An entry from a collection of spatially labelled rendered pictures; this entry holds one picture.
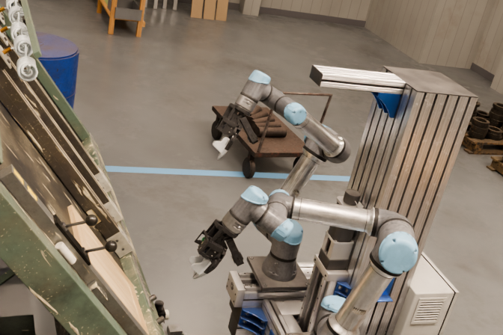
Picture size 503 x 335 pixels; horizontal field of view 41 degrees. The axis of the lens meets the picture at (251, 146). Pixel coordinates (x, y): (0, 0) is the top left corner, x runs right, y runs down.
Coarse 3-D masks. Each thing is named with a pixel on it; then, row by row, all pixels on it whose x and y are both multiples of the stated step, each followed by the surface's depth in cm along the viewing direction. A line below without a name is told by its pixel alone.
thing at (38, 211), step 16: (0, 176) 190; (16, 176) 191; (16, 192) 193; (32, 208) 197; (48, 224) 201; (64, 240) 206; (80, 256) 210; (80, 272) 213; (96, 272) 218; (112, 304) 223; (128, 320) 229
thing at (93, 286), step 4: (88, 284) 216; (92, 284) 215; (96, 284) 214; (88, 288) 214; (92, 288) 213; (96, 288) 213; (100, 288) 217; (92, 292) 213; (96, 292) 214; (100, 292) 214; (104, 292) 219; (96, 296) 214; (100, 296) 215; (104, 296) 216; (100, 300) 216; (104, 300) 216
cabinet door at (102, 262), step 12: (72, 216) 247; (84, 228) 252; (84, 240) 239; (96, 240) 259; (96, 252) 248; (108, 252) 269; (96, 264) 237; (108, 264) 257; (108, 276) 245; (120, 276) 266; (120, 288) 253; (132, 288) 276; (132, 300) 263; (132, 312) 251; (144, 324) 258
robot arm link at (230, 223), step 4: (228, 212) 209; (224, 216) 211; (228, 216) 208; (232, 216) 208; (224, 220) 209; (228, 220) 208; (232, 220) 207; (236, 220) 207; (224, 224) 209; (228, 224) 208; (232, 224) 207; (236, 224) 208; (240, 224) 208; (228, 228) 208; (232, 228) 208; (236, 228) 208; (240, 228) 209; (244, 228) 210; (232, 232) 209; (236, 232) 208; (240, 232) 210
